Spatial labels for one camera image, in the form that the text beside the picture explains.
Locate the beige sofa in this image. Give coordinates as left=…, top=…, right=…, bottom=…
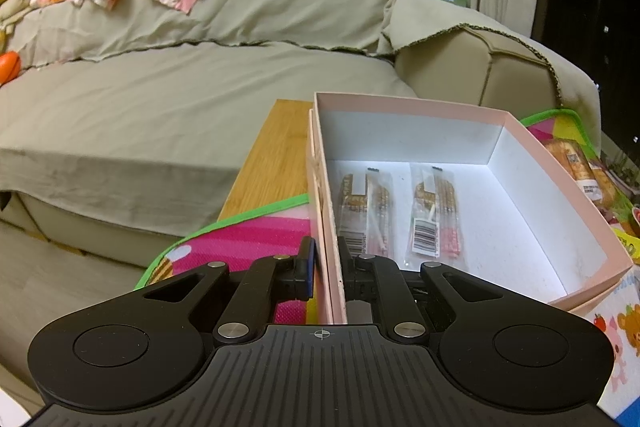
left=0, top=0, right=603, bottom=270

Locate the colourful play mat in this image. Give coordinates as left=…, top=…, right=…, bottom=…
left=134, top=109, right=640, bottom=427

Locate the dark cabinet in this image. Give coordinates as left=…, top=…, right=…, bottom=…
left=531, top=0, right=640, bottom=158

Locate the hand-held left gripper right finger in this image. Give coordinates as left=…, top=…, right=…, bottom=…
left=337, top=234, right=506, bottom=344

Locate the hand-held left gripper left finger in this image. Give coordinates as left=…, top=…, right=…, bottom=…
left=131, top=237, right=317, bottom=344

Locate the beige sofa cover cloth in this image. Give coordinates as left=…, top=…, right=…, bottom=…
left=0, top=0, right=603, bottom=212

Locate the pink cardboard box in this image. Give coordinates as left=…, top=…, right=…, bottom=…
left=306, top=92, right=635, bottom=326

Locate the clear snack stick packet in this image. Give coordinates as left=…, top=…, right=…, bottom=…
left=336, top=167, right=396, bottom=261
left=406, top=163, right=467, bottom=266

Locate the orange ball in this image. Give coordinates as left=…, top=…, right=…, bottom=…
left=0, top=52, right=24, bottom=86

